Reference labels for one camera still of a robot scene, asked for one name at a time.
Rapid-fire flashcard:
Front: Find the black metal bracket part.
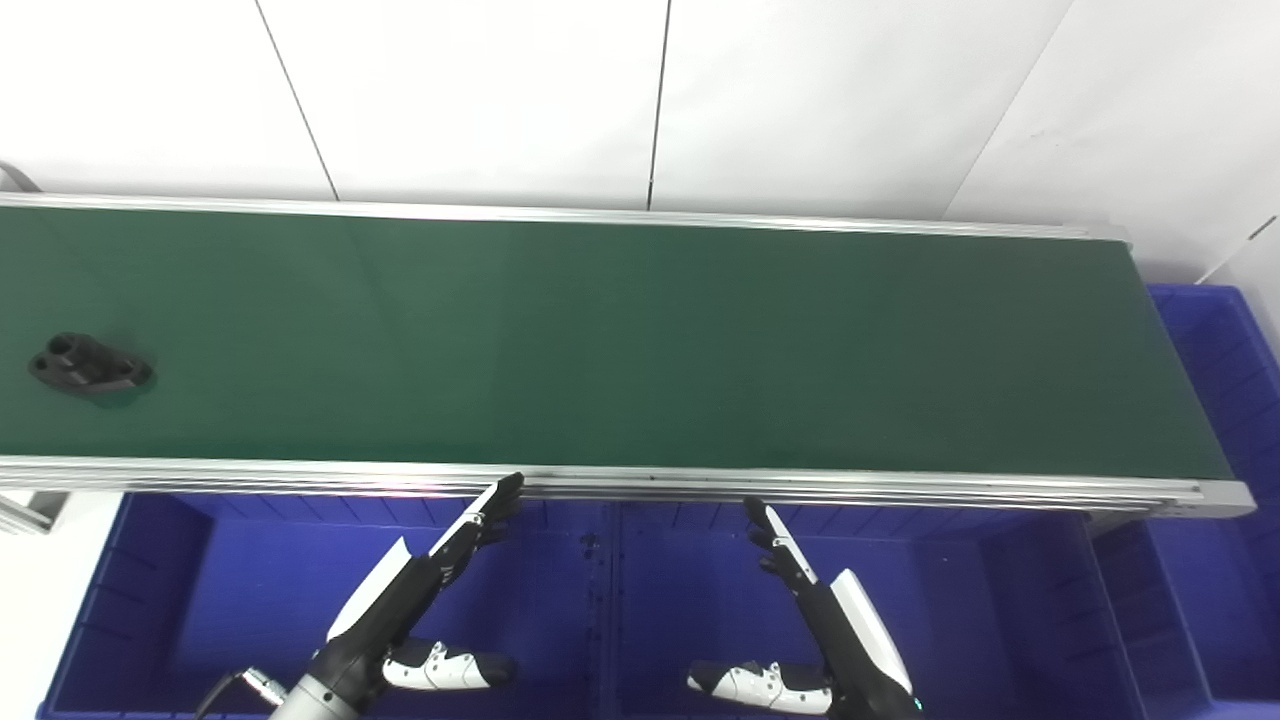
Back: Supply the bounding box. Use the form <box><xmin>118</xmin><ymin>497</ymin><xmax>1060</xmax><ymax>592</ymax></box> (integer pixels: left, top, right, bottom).
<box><xmin>28</xmin><ymin>332</ymin><xmax>155</xmax><ymax>397</ymax></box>

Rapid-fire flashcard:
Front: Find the green conveyor belt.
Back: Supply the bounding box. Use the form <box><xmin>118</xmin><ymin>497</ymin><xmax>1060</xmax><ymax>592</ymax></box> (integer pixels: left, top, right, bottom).
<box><xmin>0</xmin><ymin>192</ymin><xmax>1257</xmax><ymax>521</ymax></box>

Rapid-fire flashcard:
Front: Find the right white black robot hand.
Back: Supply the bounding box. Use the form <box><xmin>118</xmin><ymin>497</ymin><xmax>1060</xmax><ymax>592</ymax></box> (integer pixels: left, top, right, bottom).
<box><xmin>687</xmin><ymin>498</ymin><xmax>923</xmax><ymax>720</ymax></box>

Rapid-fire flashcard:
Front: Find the blue plastic bin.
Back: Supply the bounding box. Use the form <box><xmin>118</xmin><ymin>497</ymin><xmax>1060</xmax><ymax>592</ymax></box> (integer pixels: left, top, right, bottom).
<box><xmin>606</xmin><ymin>498</ymin><xmax>1151</xmax><ymax>720</ymax></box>
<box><xmin>1090</xmin><ymin>284</ymin><xmax>1280</xmax><ymax>720</ymax></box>
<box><xmin>38</xmin><ymin>490</ymin><xmax>613</xmax><ymax>720</ymax></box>

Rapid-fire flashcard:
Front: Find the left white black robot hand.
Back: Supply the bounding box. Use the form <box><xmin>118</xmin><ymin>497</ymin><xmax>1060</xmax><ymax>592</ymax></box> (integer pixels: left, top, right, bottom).
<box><xmin>312</xmin><ymin>473</ymin><xmax>526</xmax><ymax>703</ymax></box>

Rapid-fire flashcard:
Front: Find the aluminium conveyor support leg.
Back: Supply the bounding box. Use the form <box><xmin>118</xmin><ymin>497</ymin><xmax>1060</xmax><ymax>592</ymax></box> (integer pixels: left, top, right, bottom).
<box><xmin>0</xmin><ymin>489</ymin><xmax>73</xmax><ymax>537</ymax></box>

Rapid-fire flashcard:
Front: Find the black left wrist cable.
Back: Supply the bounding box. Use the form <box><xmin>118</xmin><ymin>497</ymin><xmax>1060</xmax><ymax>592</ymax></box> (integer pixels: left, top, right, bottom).
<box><xmin>193</xmin><ymin>667</ymin><xmax>289</xmax><ymax>720</ymax></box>

